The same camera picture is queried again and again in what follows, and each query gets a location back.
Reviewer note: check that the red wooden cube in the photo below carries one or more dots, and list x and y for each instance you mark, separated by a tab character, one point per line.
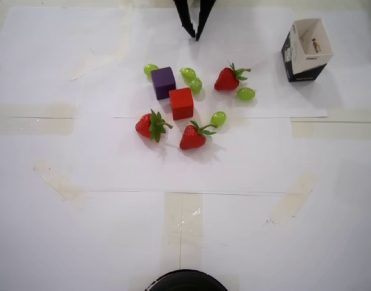
181	103

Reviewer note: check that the red plastic strawberry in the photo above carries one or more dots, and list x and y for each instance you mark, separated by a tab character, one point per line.
191	139
226	80
144	125

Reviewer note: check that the green plastic grape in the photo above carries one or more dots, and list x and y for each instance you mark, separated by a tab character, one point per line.
218	119
148	69
188	73
196	85
245	94

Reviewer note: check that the purple wooden cube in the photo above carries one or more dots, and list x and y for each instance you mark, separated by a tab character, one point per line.
163	82

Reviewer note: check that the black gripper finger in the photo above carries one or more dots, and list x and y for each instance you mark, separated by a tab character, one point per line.
184	15
206	15

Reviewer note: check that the white and black cardboard box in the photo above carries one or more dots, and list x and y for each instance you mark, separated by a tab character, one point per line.
306	60

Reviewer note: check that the beige tape strip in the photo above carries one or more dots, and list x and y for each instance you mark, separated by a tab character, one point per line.
58	182
294	197
185	218
340	127
37	121
91	67

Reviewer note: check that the black round object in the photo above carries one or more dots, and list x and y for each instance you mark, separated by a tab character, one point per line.
185	282

